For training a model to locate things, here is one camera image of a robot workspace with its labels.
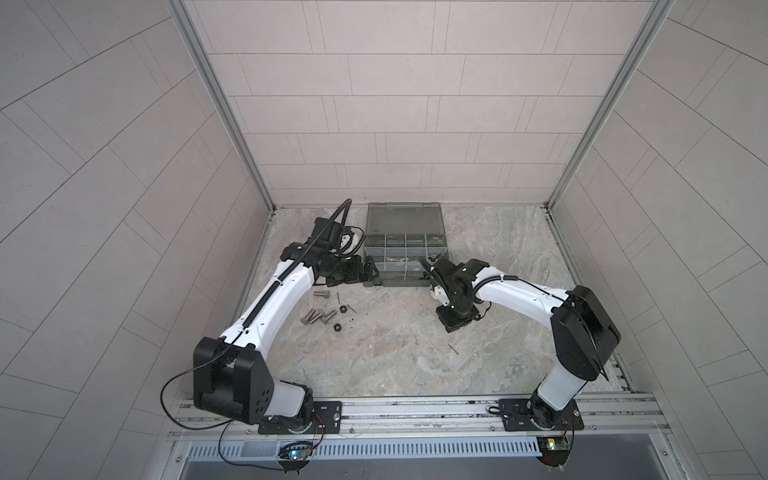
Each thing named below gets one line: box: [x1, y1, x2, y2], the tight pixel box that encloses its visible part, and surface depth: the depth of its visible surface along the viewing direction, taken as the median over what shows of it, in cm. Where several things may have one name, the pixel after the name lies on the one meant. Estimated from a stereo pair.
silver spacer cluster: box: [300, 290, 337, 325], surface depth 88 cm
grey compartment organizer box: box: [362, 202, 449, 287], surface depth 111 cm
